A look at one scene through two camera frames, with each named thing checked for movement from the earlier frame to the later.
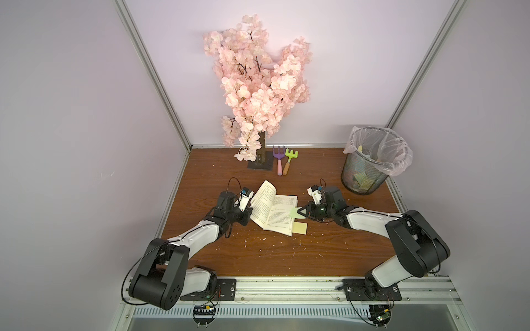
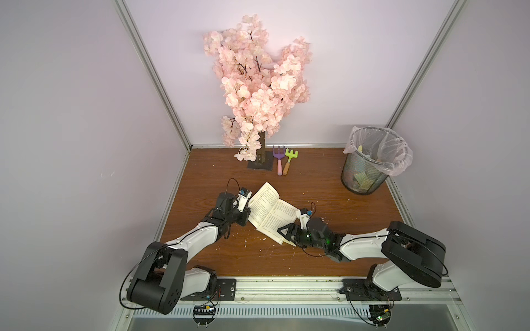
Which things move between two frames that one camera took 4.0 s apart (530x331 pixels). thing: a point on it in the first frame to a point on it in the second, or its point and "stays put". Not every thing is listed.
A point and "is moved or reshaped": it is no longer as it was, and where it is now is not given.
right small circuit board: [380, 315] stays put
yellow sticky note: [299, 227] is moved or reshaped
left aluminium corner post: [125, 10] stays put
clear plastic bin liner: [382, 147] stays put
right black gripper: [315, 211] to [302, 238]
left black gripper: [242, 221] stays put
